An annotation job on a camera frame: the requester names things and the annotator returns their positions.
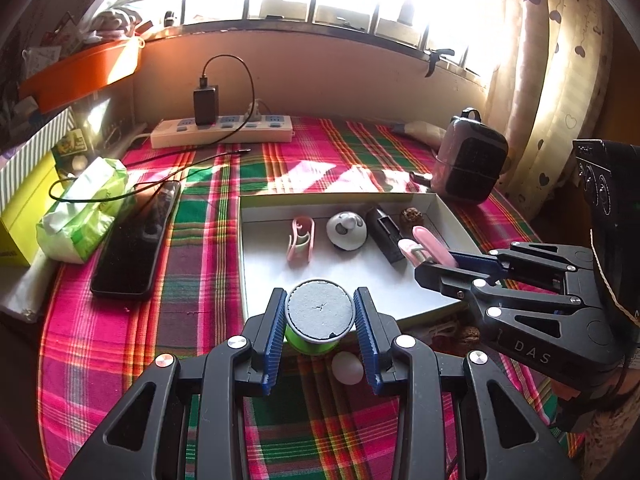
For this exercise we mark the beige pouch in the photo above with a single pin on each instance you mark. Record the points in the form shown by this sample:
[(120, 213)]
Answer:
[(420, 130)]

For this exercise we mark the person's right forearm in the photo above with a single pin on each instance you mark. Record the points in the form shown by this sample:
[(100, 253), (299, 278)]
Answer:
[(612, 445)]

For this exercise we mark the black charger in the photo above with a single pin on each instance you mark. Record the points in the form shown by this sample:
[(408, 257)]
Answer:
[(206, 105)]

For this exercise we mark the metal window grille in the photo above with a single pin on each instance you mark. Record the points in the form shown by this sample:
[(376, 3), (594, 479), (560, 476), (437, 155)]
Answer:
[(310, 15)]

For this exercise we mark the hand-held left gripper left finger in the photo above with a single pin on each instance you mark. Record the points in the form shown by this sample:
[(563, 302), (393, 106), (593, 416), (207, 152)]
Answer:
[(272, 340)]

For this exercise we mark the white flat box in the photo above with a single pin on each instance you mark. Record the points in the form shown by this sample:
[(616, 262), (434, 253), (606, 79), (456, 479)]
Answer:
[(25, 290)]

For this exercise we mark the white plug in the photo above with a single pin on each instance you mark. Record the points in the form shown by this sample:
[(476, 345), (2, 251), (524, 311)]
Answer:
[(255, 110)]

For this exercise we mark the heart print curtain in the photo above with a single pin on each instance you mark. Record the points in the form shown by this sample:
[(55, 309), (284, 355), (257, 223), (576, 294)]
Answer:
[(550, 85)]

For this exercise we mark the white rounded gadget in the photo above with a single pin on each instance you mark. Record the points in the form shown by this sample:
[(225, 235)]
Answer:
[(345, 235)]

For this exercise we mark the black device with clear cap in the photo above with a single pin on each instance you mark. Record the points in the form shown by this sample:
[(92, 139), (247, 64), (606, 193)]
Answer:
[(387, 235)]

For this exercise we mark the white power strip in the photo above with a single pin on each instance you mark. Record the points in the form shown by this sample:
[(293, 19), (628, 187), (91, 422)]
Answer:
[(170, 135)]

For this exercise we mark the orange plastic basin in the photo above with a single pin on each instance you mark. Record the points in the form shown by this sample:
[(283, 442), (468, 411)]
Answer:
[(80, 72)]

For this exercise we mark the pink clip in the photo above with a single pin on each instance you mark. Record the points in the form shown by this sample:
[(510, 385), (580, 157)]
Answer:
[(300, 250)]

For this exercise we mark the plaid tablecloth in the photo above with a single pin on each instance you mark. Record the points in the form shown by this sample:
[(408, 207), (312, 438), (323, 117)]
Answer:
[(150, 360)]

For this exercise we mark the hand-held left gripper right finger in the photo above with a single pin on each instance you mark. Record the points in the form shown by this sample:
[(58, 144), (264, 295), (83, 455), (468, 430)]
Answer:
[(370, 340)]

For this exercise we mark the green wet wipes pack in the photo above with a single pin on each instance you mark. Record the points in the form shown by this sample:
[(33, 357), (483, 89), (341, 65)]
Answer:
[(80, 210)]

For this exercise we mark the green and white cardboard box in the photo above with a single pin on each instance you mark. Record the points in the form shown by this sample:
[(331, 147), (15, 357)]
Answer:
[(280, 240)]

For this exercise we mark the brown walnut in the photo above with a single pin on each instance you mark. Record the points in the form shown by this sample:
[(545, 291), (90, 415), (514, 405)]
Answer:
[(411, 216), (470, 335)]

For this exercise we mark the black phone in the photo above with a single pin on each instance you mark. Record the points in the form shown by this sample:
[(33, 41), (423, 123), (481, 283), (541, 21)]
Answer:
[(125, 260)]

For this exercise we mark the small green carton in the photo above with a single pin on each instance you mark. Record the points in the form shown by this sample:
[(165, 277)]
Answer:
[(70, 147)]

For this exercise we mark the striped box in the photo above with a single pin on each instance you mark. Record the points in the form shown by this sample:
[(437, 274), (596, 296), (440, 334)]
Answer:
[(30, 155)]

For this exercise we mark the yellow-green box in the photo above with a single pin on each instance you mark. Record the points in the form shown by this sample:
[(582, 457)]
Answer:
[(20, 210)]

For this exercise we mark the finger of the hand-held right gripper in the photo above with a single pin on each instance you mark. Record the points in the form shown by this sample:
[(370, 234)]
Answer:
[(450, 282), (472, 261)]

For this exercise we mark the white and green round stand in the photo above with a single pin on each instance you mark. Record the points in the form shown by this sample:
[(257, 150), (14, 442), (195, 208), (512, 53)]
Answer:
[(320, 310)]

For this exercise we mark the black window latch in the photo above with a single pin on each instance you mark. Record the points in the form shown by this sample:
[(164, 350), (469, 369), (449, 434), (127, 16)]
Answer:
[(435, 57)]

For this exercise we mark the plastic bags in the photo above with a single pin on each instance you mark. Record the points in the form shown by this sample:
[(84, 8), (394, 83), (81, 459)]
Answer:
[(110, 10)]

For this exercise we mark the grey desk heater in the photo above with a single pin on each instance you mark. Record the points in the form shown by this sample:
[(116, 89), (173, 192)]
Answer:
[(470, 160)]

